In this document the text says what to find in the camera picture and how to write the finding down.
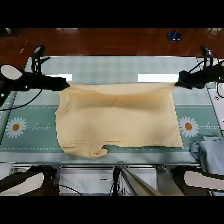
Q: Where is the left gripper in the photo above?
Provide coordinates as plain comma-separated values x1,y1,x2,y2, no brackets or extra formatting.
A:
42,75,71,92

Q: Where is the blue round object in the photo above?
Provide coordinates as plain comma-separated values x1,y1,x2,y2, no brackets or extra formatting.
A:
167,31,182,42

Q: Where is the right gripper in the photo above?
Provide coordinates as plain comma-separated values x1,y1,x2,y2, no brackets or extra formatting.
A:
174,69,202,90

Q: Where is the silver frame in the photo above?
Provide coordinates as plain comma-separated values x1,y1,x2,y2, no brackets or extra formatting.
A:
0,161,224,197

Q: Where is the light blue garment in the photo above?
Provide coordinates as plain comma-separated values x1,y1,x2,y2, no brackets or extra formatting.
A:
190,135,224,177

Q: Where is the black cable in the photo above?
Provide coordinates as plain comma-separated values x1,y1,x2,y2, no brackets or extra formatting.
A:
0,88,44,113
57,184,84,197
109,166,123,197

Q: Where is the yellow T-shirt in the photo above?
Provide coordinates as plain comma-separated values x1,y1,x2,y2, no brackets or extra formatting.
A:
54,81,185,158

